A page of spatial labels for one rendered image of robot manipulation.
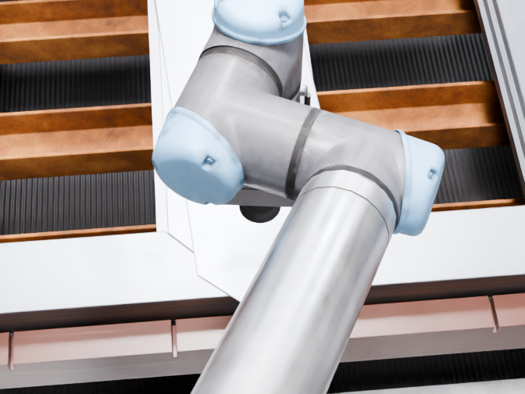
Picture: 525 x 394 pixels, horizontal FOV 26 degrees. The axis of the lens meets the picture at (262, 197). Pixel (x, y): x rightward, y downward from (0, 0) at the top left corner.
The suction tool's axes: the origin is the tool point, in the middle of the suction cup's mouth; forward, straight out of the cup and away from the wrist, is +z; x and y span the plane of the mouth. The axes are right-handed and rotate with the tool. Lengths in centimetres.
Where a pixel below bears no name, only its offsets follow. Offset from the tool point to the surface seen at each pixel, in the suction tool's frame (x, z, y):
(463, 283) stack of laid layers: 1.4, 12.2, -22.8
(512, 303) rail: 2.4, 14.8, -28.7
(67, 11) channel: -51, 28, 31
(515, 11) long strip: -39, 11, -32
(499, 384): 5.7, 29.4, -29.5
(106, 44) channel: -45, 27, 24
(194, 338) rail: 8.2, 14.8, 6.9
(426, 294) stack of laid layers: 2.0, 14.1, -18.9
